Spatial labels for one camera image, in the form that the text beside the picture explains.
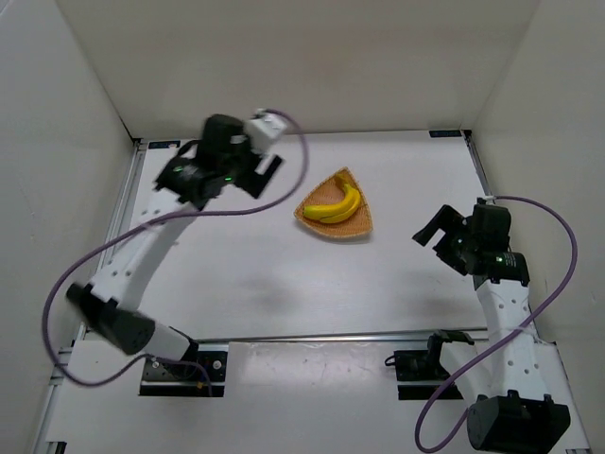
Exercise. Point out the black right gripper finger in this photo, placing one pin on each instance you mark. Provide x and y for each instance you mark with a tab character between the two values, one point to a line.
449	251
447	219

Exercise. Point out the blue corner label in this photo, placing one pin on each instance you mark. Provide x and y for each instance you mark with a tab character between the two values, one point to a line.
445	133
164	144

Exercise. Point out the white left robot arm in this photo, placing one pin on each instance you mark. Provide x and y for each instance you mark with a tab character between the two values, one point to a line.
109	302

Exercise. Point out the aluminium front rail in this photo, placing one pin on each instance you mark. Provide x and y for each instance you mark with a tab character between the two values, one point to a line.
396	336

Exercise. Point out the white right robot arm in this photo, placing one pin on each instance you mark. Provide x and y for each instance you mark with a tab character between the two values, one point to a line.
509	408

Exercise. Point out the blue right corner label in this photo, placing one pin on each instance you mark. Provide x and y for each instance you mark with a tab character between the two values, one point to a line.
445	133

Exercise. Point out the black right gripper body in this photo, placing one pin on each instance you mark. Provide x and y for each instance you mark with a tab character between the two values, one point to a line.
447	237

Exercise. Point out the yellow fake banana bunch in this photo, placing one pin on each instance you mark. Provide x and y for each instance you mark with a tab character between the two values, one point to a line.
338	211

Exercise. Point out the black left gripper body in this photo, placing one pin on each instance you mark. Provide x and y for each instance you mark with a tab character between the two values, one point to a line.
252	175

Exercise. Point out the aluminium rail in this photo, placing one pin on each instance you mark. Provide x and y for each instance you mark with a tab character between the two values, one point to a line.
396	336
482	175
93	261

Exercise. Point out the aluminium right side rail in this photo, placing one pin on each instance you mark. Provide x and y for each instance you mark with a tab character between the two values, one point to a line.
482	175

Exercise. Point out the aluminium left side rail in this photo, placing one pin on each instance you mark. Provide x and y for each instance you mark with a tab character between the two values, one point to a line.
93	261

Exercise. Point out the woven triangular fruit basket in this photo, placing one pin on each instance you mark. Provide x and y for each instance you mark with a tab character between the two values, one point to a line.
358	225

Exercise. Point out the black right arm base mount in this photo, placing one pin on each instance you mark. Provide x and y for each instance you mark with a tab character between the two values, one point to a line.
417	378

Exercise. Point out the blue left corner label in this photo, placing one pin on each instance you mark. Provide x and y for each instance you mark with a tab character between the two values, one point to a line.
164	144

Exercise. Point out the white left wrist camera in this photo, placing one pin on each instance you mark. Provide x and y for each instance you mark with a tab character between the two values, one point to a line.
264	130

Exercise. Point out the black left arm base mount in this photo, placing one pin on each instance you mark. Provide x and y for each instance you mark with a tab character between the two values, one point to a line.
160	379

